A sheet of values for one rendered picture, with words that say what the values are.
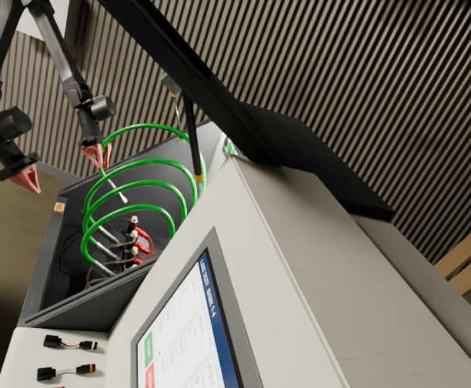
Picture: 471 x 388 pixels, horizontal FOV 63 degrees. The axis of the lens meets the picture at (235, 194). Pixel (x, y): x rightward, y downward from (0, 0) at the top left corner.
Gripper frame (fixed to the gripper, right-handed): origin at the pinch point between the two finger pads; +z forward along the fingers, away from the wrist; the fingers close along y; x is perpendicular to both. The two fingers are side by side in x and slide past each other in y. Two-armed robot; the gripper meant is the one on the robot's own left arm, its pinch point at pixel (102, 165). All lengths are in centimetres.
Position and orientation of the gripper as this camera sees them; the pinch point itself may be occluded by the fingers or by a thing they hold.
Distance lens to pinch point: 136.0
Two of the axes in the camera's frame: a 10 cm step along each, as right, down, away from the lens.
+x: -8.8, 3.2, 3.4
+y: 3.4, -0.6, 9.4
